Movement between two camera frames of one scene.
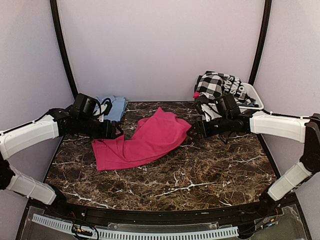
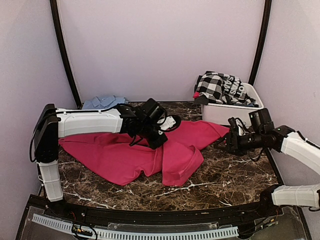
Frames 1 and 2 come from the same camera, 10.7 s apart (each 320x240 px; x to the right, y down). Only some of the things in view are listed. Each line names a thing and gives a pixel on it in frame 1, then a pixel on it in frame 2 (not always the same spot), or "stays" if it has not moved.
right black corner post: (261, 42) stays
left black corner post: (55, 12) stays
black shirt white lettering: (233, 85) stays
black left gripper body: (97, 132) to (148, 132)
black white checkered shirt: (211, 84) stays
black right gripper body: (224, 126) to (241, 147)
